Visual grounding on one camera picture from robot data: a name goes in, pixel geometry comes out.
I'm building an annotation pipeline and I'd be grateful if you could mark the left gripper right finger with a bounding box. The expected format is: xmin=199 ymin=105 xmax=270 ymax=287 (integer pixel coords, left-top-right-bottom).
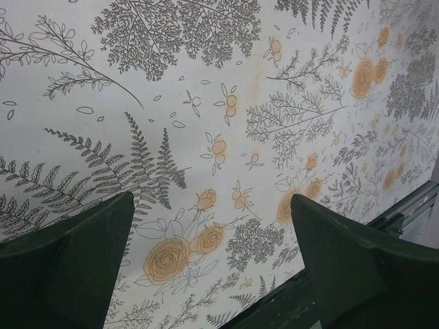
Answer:
xmin=291 ymin=194 xmax=438 ymax=328

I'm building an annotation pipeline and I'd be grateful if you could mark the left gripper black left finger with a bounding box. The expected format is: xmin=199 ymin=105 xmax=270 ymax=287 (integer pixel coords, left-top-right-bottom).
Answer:
xmin=1 ymin=192 xmax=134 ymax=328

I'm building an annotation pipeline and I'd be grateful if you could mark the floral table mat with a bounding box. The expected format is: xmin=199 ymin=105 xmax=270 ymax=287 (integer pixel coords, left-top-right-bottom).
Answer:
xmin=1 ymin=1 xmax=438 ymax=328

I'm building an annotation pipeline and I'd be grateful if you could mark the aluminium frame rail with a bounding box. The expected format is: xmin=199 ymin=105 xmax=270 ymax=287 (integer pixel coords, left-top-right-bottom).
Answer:
xmin=367 ymin=181 xmax=438 ymax=243

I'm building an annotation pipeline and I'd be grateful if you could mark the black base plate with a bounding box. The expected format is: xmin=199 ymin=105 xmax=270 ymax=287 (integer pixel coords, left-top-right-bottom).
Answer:
xmin=222 ymin=269 xmax=321 ymax=329

